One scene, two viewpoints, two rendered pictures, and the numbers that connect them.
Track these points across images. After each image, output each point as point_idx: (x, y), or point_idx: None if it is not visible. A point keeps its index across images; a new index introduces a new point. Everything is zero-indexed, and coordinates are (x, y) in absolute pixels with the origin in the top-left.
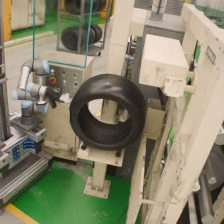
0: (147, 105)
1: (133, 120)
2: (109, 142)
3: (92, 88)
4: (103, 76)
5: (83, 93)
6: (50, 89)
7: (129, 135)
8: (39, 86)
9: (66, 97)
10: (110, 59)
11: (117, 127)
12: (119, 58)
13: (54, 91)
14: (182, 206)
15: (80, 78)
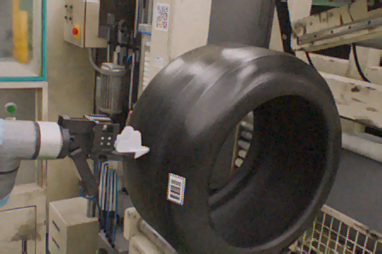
0: (239, 128)
1: (334, 140)
2: (240, 240)
3: (242, 74)
4: (215, 47)
5: (220, 95)
6: (79, 124)
7: (321, 187)
8: (29, 123)
9: (138, 138)
10: (181, 12)
11: (224, 197)
12: (202, 6)
13: (95, 126)
14: None
15: (29, 116)
